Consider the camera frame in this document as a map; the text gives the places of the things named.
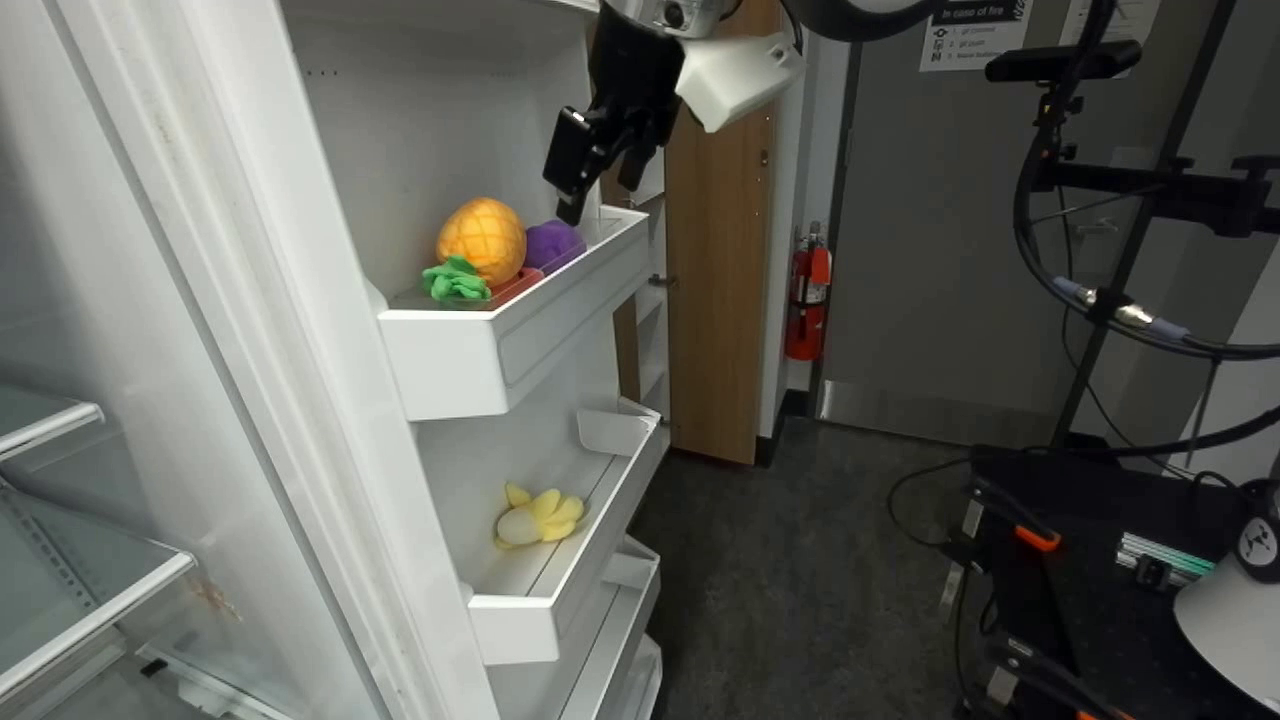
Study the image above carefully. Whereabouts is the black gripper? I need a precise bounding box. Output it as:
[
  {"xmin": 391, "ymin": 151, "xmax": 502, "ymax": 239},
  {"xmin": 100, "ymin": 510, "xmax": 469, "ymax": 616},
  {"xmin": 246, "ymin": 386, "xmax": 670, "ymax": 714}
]
[{"xmin": 534, "ymin": 9, "xmax": 693, "ymax": 230}]

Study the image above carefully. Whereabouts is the orange pineapple plush toy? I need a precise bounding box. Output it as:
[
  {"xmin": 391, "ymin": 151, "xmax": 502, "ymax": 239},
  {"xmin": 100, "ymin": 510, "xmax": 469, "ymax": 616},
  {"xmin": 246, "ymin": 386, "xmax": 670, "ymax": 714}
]
[{"xmin": 416, "ymin": 194, "xmax": 530, "ymax": 314}]

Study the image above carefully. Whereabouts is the purple plush toy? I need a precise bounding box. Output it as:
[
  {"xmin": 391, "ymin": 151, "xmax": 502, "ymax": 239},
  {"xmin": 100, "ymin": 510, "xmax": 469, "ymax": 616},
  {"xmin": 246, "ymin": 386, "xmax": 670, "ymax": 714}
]
[{"xmin": 519, "ymin": 216, "xmax": 590, "ymax": 280}]

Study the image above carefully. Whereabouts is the red plush toy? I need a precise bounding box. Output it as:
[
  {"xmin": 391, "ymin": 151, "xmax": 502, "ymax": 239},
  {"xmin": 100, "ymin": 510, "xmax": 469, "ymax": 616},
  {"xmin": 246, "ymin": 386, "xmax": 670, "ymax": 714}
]
[{"xmin": 486, "ymin": 266, "xmax": 548, "ymax": 309}]

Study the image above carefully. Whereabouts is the white fridge door bin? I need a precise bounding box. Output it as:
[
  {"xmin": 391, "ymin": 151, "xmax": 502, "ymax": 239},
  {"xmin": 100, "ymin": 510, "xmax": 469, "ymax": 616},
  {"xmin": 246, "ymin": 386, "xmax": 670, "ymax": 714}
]
[
  {"xmin": 590, "ymin": 632, "xmax": 670, "ymax": 720},
  {"xmin": 455, "ymin": 398, "xmax": 670, "ymax": 670},
  {"xmin": 372, "ymin": 200, "xmax": 658, "ymax": 429},
  {"xmin": 482, "ymin": 535, "xmax": 667, "ymax": 720}
]

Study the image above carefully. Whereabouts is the white fridge door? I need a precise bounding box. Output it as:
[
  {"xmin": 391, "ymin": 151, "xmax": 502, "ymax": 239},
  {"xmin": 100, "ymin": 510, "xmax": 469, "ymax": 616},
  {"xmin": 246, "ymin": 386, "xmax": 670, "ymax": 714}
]
[{"xmin": 48, "ymin": 0, "xmax": 670, "ymax": 720}]

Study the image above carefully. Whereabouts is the yellow banana plush toy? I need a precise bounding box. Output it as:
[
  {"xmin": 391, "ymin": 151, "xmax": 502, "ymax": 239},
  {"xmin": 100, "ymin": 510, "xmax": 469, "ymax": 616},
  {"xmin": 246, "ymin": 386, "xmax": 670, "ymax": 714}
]
[{"xmin": 486, "ymin": 481, "xmax": 590, "ymax": 555}]

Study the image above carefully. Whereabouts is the white fridge body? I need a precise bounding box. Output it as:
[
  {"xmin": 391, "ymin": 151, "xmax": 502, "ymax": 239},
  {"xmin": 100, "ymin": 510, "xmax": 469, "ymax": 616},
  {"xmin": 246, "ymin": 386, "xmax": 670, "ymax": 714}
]
[{"xmin": 0, "ymin": 0, "xmax": 391, "ymax": 720}]

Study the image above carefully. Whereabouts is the glass fridge shelf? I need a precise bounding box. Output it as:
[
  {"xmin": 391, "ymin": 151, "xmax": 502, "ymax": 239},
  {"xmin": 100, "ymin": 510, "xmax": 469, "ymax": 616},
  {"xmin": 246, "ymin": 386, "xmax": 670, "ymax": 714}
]
[
  {"xmin": 0, "ymin": 481, "xmax": 198, "ymax": 707},
  {"xmin": 0, "ymin": 380, "xmax": 110, "ymax": 468}
]

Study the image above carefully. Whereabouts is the brown wooden cabinet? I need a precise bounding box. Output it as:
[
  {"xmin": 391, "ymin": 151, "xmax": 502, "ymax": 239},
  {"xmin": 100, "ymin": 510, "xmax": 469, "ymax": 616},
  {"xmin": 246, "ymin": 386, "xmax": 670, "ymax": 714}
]
[{"xmin": 609, "ymin": 0, "xmax": 785, "ymax": 472}]

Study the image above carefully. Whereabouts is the red fire extinguisher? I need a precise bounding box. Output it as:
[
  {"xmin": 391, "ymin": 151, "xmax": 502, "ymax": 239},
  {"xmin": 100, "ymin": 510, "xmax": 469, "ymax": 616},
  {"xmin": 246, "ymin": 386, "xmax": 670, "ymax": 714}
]
[{"xmin": 778, "ymin": 219, "xmax": 838, "ymax": 368}]

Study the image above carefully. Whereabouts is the black equipment cart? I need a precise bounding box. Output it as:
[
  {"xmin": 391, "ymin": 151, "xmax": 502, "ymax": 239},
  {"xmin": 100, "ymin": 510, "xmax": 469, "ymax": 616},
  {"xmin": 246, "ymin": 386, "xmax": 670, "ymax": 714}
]
[{"xmin": 946, "ymin": 440, "xmax": 1280, "ymax": 720}]

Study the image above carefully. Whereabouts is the white round lamp shade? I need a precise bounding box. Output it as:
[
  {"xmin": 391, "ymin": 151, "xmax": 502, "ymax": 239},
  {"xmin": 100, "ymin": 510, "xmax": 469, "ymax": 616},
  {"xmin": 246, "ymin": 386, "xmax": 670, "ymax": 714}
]
[{"xmin": 1168, "ymin": 550, "xmax": 1280, "ymax": 720}]

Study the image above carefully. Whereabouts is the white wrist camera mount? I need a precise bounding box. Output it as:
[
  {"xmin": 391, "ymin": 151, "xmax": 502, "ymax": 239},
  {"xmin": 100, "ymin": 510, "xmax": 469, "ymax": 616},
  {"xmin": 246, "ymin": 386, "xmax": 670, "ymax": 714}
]
[{"xmin": 670, "ymin": 30, "xmax": 809, "ymax": 136}]

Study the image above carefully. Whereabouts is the black ring light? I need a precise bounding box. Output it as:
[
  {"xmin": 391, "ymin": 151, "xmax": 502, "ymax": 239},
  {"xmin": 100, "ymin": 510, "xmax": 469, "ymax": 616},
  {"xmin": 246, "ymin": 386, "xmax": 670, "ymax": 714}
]
[{"xmin": 777, "ymin": 0, "xmax": 939, "ymax": 45}]

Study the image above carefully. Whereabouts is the white wall sign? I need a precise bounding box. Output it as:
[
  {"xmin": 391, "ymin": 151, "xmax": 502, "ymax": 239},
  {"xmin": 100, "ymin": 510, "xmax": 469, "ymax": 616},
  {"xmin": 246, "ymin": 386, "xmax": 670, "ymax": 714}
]
[{"xmin": 916, "ymin": 0, "xmax": 1040, "ymax": 80}]

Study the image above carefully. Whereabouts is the black stereo camera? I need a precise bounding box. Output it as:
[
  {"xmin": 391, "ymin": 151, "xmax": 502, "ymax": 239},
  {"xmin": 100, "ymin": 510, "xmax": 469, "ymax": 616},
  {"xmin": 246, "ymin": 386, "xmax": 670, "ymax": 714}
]
[{"xmin": 979, "ymin": 36, "xmax": 1146, "ymax": 88}]

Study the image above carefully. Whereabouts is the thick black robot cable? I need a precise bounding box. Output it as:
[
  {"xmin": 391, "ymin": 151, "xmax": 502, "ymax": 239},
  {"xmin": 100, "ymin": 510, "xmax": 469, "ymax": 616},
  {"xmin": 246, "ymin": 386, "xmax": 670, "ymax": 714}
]
[{"xmin": 1007, "ymin": 124, "xmax": 1280, "ymax": 466}]

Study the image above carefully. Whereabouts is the black camera stand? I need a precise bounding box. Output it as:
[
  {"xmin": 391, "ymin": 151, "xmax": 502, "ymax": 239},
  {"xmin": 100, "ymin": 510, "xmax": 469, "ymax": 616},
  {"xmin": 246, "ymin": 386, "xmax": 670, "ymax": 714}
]
[{"xmin": 1016, "ymin": 0, "xmax": 1280, "ymax": 451}]

